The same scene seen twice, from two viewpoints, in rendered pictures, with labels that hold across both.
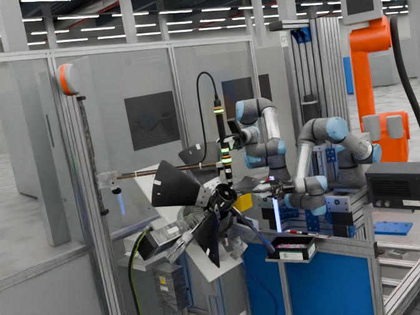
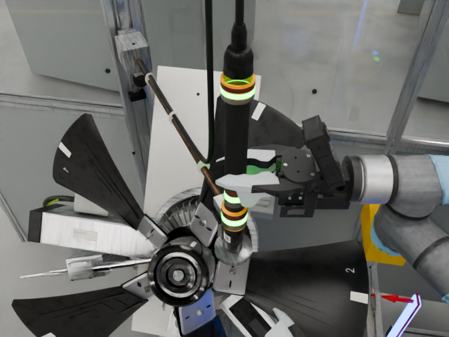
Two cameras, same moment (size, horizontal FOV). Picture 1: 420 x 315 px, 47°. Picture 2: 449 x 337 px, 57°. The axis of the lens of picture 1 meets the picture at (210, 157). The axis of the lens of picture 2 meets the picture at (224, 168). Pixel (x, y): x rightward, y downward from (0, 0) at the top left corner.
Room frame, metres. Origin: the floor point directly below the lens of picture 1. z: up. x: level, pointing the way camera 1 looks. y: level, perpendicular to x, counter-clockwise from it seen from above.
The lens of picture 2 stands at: (2.11, -0.44, 1.90)
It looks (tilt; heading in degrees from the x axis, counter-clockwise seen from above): 44 degrees down; 57
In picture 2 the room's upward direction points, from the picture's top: straight up
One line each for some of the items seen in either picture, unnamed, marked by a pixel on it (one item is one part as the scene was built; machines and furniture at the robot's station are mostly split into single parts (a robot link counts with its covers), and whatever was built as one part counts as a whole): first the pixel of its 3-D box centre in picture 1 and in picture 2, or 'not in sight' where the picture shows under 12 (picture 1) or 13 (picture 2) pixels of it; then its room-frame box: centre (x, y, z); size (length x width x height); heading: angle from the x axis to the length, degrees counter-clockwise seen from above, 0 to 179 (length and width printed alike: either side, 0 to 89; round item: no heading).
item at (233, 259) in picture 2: (226, 170); (231, 229); (2.36, -0.07, 1.31); 0.09 x 0.07 x 0.10; 81
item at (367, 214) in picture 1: (369, 222); not in sight; (2.25, -0.71, 0.96); 0.03 x 0.03 x 0.20; 46
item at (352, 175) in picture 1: (349, 172); not in sight; (2.82, -0.80, 1.09); 0.15 x 0.15 x 0.10
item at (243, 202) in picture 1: (236, 202); (384, 230); (2.82, -0.11, 1.02); 0.16 x 0.10 x 0.11; 46
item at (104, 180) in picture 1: (107, 179); (133, 51); (2.45, 0.54, 1.35); 0.10 x 0.07 x 0.08; 81
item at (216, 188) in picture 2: (167, 170); (173, 118); (2.41, 0.22, 1.35); 0.54 x 0.01 x 0.01; 81
